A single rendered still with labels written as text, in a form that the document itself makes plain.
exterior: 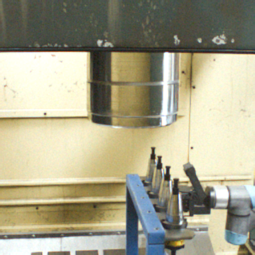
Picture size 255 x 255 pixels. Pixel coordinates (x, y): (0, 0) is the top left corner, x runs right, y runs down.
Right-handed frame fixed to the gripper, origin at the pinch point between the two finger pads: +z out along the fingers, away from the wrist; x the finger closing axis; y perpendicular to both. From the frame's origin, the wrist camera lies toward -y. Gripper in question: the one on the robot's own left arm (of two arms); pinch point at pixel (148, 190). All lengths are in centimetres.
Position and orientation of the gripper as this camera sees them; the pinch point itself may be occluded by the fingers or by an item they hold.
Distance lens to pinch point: 143.3
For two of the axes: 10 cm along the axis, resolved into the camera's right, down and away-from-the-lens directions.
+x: -1.4, -2.4, 9.6
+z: -9.9, -0.1, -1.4
